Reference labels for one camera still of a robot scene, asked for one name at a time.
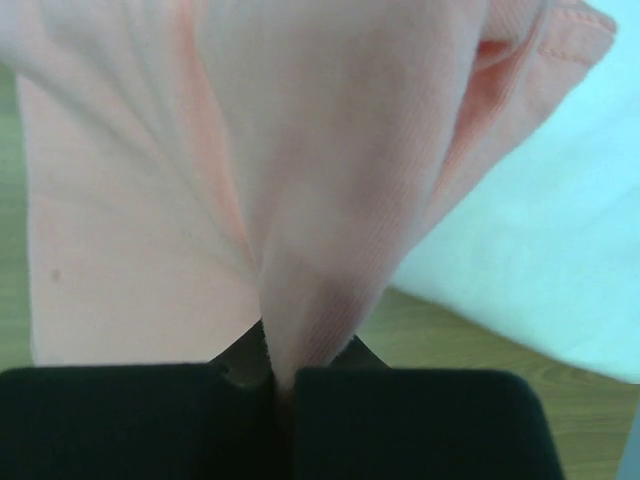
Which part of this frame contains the pink t shirt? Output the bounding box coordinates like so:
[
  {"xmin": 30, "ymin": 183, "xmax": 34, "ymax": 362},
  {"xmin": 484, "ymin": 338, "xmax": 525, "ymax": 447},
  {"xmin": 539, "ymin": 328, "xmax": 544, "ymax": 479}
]
[{"xmin": 1, "ymin": 1, "xmax": 616, "ymax": 395}]

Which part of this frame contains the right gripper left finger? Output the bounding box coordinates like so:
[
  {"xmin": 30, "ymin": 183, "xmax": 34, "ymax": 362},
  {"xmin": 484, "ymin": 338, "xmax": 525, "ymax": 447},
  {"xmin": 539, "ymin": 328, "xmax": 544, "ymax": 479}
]
[{"xmin": 1, "ymin": 326, "xmax": 280, "ymax": 479}]

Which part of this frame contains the folded white t shirt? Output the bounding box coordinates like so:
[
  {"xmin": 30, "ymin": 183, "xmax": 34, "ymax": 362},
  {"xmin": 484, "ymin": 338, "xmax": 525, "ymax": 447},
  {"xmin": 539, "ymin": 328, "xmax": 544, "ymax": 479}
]
[{"xmin": 393, "ymin": 1, "xmax": 639, "ymax": 384}]

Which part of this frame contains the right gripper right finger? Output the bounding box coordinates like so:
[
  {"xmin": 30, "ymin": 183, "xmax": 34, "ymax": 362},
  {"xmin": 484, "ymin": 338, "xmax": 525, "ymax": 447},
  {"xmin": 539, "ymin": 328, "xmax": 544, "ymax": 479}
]
[{"xmin": 292, "ymin": 335, "xmax": 566, "ymax": 480}]

